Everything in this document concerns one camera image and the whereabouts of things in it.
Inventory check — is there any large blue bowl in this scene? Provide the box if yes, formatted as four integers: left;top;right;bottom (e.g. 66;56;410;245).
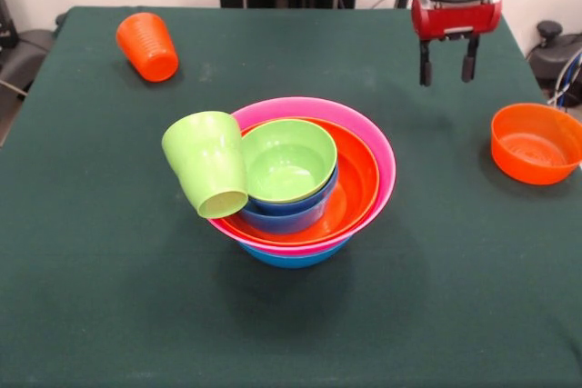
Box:
238;240;351;270

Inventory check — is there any large orange bowl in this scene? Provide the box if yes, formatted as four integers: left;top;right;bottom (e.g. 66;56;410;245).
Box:
221;117;381;246

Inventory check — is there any orange cup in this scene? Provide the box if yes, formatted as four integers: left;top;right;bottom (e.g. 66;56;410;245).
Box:
115;12;180;84

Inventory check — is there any small light blue bowl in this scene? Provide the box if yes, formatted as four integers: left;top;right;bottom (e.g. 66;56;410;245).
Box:
238;187;337;235

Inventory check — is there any black equipment box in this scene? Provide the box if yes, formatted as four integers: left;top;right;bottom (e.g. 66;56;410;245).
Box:
0;0;19;51

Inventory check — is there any large pink bowl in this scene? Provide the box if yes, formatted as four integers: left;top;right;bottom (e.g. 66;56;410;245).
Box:
207;96;397;258

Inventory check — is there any small orange bowl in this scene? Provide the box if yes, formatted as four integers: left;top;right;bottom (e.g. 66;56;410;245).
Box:
490;103;582;186

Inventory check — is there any grey wheeled base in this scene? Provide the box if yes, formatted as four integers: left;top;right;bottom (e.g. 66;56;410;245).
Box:
0;28;58;89
526;19;582;92

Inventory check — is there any small green bowl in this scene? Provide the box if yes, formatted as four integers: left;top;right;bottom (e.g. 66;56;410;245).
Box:
241;118;338;205

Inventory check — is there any dark green tablecloth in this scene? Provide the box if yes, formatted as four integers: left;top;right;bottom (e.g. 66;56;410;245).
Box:
0;5;582;388

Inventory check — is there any tangled cable bundle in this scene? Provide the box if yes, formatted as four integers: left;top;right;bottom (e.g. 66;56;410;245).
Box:
547;52;582;110

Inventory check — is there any small dark blue bowl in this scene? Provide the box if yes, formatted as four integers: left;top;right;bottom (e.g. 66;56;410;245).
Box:
248;164;340;216

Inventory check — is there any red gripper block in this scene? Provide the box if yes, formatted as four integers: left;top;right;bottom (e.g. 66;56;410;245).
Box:
410;0;504;88

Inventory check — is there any green cup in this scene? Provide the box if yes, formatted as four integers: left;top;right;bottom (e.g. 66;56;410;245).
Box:
161;110;250;220

